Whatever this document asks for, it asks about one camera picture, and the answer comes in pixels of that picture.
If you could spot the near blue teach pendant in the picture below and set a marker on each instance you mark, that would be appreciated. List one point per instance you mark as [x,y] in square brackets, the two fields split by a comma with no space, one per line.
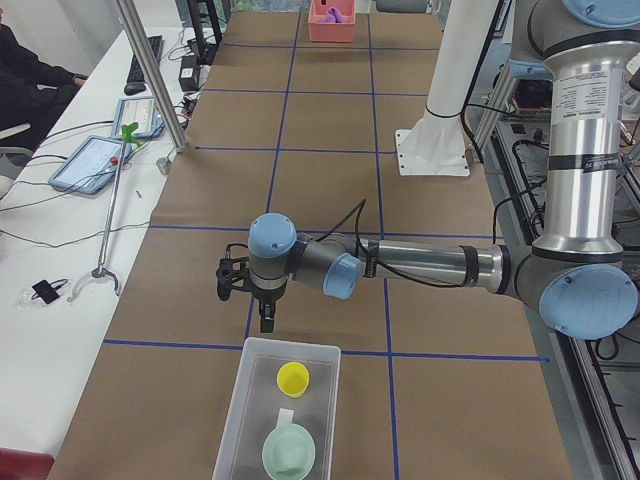
[91,166]

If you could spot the yellow plastic cup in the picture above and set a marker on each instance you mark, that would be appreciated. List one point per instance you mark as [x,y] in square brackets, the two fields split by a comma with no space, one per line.
[293,379]

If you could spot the small black pouch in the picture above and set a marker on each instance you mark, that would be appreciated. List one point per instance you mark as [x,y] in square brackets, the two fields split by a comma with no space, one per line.
[47,291]

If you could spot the black power adapter box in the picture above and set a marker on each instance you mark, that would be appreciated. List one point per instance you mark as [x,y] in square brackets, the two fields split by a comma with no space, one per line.
[189,73]

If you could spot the aluminium frame post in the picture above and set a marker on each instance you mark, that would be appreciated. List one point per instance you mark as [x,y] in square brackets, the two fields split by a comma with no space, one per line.
[141,48]

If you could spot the black computer mouse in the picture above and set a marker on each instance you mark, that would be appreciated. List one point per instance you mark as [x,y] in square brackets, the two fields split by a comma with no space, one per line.
[133,88]

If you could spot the purple cloth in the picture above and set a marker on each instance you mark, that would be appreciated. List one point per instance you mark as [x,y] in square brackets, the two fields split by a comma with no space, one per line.
[333,15]

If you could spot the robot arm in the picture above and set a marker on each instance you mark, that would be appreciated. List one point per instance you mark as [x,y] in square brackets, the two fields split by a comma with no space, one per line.
[571,275]

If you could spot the metal reacher grabber tool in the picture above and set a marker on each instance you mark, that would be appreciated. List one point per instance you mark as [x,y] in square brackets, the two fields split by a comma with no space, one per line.
[100,274]

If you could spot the blue teach pendant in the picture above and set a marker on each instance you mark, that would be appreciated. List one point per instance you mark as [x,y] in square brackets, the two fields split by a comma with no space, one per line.
[141,110]
[91,166]

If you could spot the far blue teach pendant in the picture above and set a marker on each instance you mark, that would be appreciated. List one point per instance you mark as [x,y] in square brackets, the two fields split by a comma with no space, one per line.
[141,110]

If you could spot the small metal cylinder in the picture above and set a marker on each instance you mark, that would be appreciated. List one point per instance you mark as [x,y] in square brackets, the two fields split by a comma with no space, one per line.
[163,165]

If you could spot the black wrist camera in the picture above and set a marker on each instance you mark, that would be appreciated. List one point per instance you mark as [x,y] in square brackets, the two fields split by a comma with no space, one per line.
[232,273]

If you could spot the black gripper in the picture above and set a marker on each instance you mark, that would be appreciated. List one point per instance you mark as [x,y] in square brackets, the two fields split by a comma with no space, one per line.
[264,296]

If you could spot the clear plastic storage box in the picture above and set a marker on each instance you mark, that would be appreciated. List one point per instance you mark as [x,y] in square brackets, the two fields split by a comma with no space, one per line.
[256,402]

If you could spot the seated person in black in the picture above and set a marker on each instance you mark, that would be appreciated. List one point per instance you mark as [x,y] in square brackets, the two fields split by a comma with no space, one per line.
[32,92]

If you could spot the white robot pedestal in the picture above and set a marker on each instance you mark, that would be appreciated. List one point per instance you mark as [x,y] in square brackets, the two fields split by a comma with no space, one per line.
[435,145]

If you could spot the mint green bowl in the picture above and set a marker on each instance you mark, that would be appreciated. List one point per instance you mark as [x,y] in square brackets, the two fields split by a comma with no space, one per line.
[288,452]

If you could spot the pink plastic bin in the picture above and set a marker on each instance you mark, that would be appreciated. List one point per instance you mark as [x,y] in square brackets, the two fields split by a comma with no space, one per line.
[331,32]

